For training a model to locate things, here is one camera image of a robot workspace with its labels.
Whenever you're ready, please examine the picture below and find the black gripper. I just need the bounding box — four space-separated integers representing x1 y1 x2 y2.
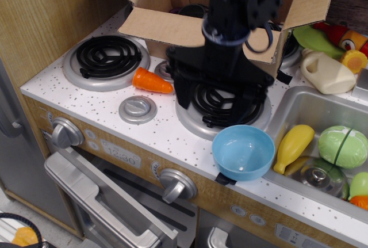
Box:
166 46 274 125

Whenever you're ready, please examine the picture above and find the light blue plastic bowl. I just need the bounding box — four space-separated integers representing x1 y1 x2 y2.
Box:
212 125 275 181

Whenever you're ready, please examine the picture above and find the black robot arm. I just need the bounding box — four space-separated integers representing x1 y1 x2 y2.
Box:
120 0 281 127

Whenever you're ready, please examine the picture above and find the right black stove burner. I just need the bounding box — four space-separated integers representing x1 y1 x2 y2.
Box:
175 85 271 140

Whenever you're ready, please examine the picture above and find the black stove burner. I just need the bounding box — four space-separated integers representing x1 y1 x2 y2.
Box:
63 35 150 92
175 85 271 140

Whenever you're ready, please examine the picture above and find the rear grey burner cap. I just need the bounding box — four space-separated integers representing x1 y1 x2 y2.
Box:
154 60 174 84

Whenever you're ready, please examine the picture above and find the grey burner cap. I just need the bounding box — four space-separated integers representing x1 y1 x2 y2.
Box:
154 60 174 84
118 96 158 124

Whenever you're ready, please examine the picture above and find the black tape on box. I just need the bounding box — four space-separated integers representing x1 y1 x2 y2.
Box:
277 70 293 85

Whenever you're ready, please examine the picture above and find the orange toy carrot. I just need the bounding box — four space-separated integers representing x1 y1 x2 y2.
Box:
132 67 174 94

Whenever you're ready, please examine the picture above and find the front grey burner cap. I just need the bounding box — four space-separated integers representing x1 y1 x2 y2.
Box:
118 96 158 124

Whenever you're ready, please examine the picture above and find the rear right stove burner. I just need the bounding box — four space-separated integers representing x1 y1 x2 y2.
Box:
279 34 302 70

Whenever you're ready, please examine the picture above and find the black tape piece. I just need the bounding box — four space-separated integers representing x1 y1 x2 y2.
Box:
215 172 237 186

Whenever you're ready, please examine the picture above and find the yellow toy squash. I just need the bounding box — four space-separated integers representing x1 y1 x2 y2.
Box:
273 124 315 174

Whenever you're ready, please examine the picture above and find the brown cardboard box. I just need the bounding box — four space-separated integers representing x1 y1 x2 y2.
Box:
118 0 331 77

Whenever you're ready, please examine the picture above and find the right grey stove knob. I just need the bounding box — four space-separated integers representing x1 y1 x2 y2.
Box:
160 168 197 204

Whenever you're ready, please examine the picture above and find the grey stove knob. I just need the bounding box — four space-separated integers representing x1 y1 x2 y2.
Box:
52 117 85 149
160 168 197 204

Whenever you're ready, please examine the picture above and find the green plastic plate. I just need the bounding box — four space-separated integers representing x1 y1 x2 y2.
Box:
293 25 345 60

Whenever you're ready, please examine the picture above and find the cream toy milk jug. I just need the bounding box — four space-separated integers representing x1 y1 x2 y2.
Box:
300 48 357 94

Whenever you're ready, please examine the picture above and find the left black stove burner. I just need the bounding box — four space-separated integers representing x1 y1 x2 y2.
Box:
63 35 150 92

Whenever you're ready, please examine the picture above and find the oven clock display panel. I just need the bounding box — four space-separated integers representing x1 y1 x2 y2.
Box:
100 139 142 169

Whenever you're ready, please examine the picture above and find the steel sink basin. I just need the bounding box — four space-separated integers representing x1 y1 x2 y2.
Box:
265 86 367 219

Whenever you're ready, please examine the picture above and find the green toy cabbage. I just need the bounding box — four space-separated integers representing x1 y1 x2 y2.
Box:
318 125 367 169

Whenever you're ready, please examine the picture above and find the yellow toy corn piece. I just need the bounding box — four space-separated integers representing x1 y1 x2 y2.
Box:
340 50 367 74

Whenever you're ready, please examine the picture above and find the red toy ketchup bottle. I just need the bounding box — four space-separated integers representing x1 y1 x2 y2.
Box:
312 22 367 56

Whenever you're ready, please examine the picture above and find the left grey stove knob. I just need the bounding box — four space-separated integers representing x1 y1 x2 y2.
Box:
52 117 85 149

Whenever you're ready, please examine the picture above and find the grey oven door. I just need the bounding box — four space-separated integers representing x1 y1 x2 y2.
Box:
44 146 199 248

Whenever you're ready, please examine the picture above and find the light green toy pear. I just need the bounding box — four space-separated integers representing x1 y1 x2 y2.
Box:
348 172 367 200

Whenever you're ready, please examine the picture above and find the orange toy in sink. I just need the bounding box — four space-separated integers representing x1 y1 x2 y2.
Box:
350 195 368 210

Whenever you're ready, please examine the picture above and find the grey refrigerator door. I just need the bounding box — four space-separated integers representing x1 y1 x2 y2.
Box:
1 64 73 228

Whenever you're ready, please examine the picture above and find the orange object on floor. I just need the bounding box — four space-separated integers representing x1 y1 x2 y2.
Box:
11 227 43 247

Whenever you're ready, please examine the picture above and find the grey dishwasher handle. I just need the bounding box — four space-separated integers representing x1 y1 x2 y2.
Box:
206 227 228 248

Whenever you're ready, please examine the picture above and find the black braided cable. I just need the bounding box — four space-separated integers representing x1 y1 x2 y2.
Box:
0 212 41 246

